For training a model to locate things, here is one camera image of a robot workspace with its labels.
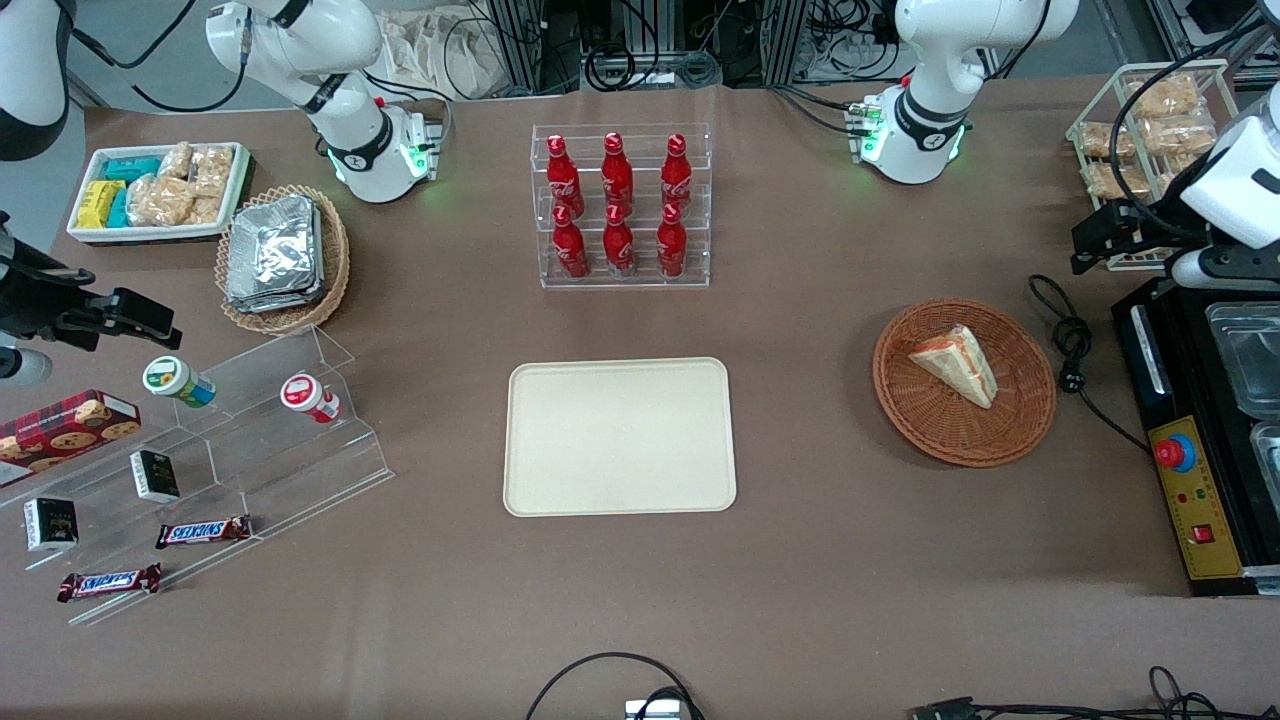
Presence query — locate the white rectangular snack tray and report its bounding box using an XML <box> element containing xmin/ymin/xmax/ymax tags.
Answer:
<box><xmin>66</xmin><ymin>141</ymin><xmax>251</xmax><ymax>246</ymax></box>

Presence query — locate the clear plastic container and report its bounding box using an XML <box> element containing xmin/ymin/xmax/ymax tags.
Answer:
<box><xmin>1205</xmin><ymin>302</ymin><xmax>1280</xmax><ymax>419</ymax></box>
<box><xmin>1250</xmin><ymin>420</ymin><xmax>1280</xmax><ymax>521</ymax></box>

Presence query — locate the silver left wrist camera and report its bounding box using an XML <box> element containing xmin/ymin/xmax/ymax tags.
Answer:
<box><xmin>1170</xmin><ymin>250</ymin><xmax>1233</xmax><ymax>293</ymax></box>

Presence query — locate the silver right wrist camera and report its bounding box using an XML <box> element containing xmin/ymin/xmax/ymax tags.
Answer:
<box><xmin>0</xmin><ymin>344</ymin><xmax>53</xmax><ymax>389</ymax></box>

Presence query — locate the yellow snack packet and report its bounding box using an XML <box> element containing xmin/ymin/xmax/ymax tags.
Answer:
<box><xmin>77</xmin><ymin>180</ymin><xmax>126</xmax><ymax>229</ymax></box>

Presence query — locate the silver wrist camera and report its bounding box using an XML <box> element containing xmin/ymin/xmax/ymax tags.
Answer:
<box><xmin>0</xmin><ymin>344</ymin><xmax>53</xmax><ymax>389</ymax></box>
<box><xmin>1170</xmin><ymin>250</ymin><xmax>1233</xmax><ymax>293</ymax></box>

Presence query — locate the black appliance with yellow panel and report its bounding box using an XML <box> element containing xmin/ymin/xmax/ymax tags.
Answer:
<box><xmin>1110</xmin><ymin>275</ymin><xmax>1280</xmax><ymax>598</ymax></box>

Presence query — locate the cream plastic tray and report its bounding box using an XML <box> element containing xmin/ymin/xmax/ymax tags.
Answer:
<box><xmin>503</xmin><ymin>357</ymin><xmax>738</xmax><ymax>518</ymax></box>

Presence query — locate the red label white-lid cup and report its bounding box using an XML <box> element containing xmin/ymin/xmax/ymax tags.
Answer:
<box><xmin>279</xmin><ymin>373</ymin><xmax>341</xmax><ymax>424</ymax></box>

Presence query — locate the bagged fried snack pack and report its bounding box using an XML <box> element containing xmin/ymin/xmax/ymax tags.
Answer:
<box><xmin>1085</xmin><ymin>162</ymin><xmax>1151</xmax><ymax>202</ymax></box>
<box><xmin>1128</xmin><ymin>75</ymin><xmax>1201</xmax><ymax>119</ymax></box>
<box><xmin>1080</xmin><ymin>122</ymin><xmax>1137</xmax><ymax>161</ymax></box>
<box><xmin>1140</xmin><ymin>115</ymin><xmax>1217</xmax><ymax>157</ymax></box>

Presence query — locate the black cable with connector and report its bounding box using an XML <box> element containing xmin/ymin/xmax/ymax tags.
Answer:
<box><xmin>910</xmin><ymin>665</ymin><xmax>1280</xmax><ymax>720</ymax></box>

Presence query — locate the silver foil container stack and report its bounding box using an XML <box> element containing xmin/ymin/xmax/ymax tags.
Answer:
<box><xmin>224</xmin><ymin>194</ymin><xmax>327</xmax><ymax>314</ymax></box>

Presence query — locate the black cable bundle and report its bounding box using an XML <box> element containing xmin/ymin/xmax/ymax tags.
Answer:
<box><xmin>585</xmin><ymin>0</ymin><xmax>723</xmax><ymax>91</ymax></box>

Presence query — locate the light tan wicker basket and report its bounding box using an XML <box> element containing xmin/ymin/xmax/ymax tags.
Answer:
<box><xmin>214</xmin><ymin>184</ymin><xmax>351</xmax><ymax>336</ymax></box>

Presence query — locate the triangle sandwich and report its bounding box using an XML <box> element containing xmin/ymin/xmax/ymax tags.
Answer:
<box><xmin>907</xmin><ymin>324</ymin><xmax>999</xmax><ymax>410</ymax></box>

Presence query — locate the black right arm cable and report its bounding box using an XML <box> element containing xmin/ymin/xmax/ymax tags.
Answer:
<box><xmin>68</xmin><ymin>0</ymin><xmax>251</xmax><ymax>114</ymax></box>

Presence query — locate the black looped cable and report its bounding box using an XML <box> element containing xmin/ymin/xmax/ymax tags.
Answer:
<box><xmin>525</xmin><ymin>652</ymin><xmax>706</xmax><ymax>720</ymax></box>

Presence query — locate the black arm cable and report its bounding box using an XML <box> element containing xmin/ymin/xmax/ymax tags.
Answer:
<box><xmin>68</xmin><ymin>0</ymin><xmax>251</xmax><ymax>114</ymax></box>
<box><xmin>1108</xmin><ymin>15</ymin><xmax>1280</xmax><ymax>241</ymax></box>

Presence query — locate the white cloth bag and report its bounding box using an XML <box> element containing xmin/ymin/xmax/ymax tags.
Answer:
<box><xmin>380</xmin><ymin>8</ymin><xmax>511</xmax><ymax>101</ymax></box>

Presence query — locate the brown wicker basket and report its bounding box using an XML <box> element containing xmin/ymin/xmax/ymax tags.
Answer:
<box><xmin>872</xmin><ymin>298</ymin><xmax>1058</xmax><ymax>469</ymax></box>

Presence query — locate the red cola bottle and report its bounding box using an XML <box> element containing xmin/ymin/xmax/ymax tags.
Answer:
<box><xmin>551</xmin><ymin>205</ymin><xmax>591</xmax><ymax>280</ymax></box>
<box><xmin>545</xmin><ymin>135</ymin><xmax>585</xmax><ymax>217</ymax></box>
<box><xmin>660</xmin><ymin>133</ymin><xmax>695</xmax><ymax>214</ymax></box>
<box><xmin>603</xmin><ymin>204</ymin><xmax>637</xmax><ymax>279</ymax></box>
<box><xmin>656</xmin><ymin>203</ymin><xmax>690</xmax><ymax>279</ymax></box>
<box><xmin>601</xmin><ymin>132</ymin><xmax>636</xmax><ymax>214</ymax></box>

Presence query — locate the clear acrylic stepped stand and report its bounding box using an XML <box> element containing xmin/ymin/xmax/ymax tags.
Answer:
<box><xmin>0</xmin><ymin>325</ymin><xmax>394</xmax><ymax>628</ymax></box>

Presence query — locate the white wire rack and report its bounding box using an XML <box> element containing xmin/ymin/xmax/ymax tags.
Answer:
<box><xmin>1065</xmin><ymin>58</ymin><xmax>1241</xmax><ymax>273</ymax></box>

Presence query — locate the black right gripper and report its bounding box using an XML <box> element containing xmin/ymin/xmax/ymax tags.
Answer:
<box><xmin>0</xmin><ymin>212</ymin><xmax>183</xmax><ymax>354</ymax></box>

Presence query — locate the small black tea box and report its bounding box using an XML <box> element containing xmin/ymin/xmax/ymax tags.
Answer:
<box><xmin>129</xmin><ymin>449</ymin><xmax>182</xmax><ymax>504</ymax></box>
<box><xmin>23</xmin><ymin>497</ymin><xmax>79</xmax><ymax>553</ymax></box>

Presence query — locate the red tartan cookie box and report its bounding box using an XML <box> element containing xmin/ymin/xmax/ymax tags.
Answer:
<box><xmin>0</xmin><ymin>389</ymin><xmax>142</xmax><ymax>491</ymax></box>

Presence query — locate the Snickers chocolate bar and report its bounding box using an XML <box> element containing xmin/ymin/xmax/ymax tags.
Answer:
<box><xmin>155</xmin><ymin>515</ymin><xmax>254</xmax><ymax>550</ymax></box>
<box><xmin>57</xmin><ymin>563</ymin><xmax>163</xmax><ymax>603</ymax></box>

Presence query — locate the clear acrylic bottle rack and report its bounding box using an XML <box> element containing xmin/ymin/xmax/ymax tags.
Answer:
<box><xmin>531</xmin><ymin>123</ymin><xmax>713</xmax><ymax>291</ymax></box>

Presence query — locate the aluminium frame post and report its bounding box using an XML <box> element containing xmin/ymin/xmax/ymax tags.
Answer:
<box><xmin>488</xmin><ymin>0</ymin><xmax>546</xmax><ymax>96</ymax></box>
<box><xmin>762</xmin><ymin>0</ymin><xmax>809</xmax><ymax>86</ymax></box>

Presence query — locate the red emergency stop button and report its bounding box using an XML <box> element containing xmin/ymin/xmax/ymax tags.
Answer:
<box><xmin>1153</xmin><ymin>433</ymin><xmax>1198</xmax><ymax>474</ymax></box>

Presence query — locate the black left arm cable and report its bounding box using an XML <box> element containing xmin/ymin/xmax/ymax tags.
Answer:
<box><xmin>1108</xmin><ymin>15</ymin><xmax>1280</xmax><ymax>241</ymax></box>

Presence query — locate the black power cable with plug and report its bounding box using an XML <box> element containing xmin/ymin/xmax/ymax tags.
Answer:
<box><xmin>1028</xmin><ymin>274</ymin><xmax>1151</xmax><ymax>453</ymax></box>

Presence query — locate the green label white-lid cup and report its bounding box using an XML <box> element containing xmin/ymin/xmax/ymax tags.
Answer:
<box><xmin>142</xmin><ymin>355</ymin><xmax>217</xmax><ymax>409</ymax></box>

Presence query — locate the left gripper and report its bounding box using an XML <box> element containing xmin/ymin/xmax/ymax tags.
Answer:
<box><xmin>1069</xmin><ymin>198</ymin><xmax>1217</xmax><ymax>277</ymax></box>

